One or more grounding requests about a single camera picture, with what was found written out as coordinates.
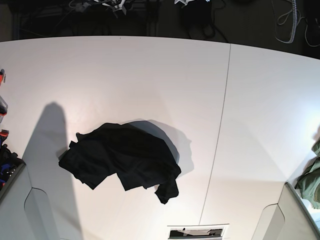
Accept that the black t-shirt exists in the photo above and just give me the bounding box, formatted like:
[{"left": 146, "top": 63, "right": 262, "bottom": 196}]
[{"left": 58, "top": 121, "right": 182, "bottom": 204}]

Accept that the white paper sheet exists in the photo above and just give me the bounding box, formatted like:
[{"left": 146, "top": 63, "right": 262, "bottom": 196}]
[{"left": 167, "top": 224, "right": 229, "bottom": 240}]

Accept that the grey bin with clothes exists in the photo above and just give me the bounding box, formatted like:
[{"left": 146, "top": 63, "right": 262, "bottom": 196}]
[{"left": 0, "top": 130, "right": 26, "bottom": 201}]

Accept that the green cloth pile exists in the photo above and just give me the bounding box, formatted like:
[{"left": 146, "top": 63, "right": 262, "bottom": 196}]
[{"left": 295, "top": 140, "right": 320, "bottom": 210}]

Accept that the grey braided cable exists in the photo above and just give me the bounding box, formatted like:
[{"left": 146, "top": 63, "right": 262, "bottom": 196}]
[{"left": 274, "top": 0, "right": 320, "bottom": 48}]

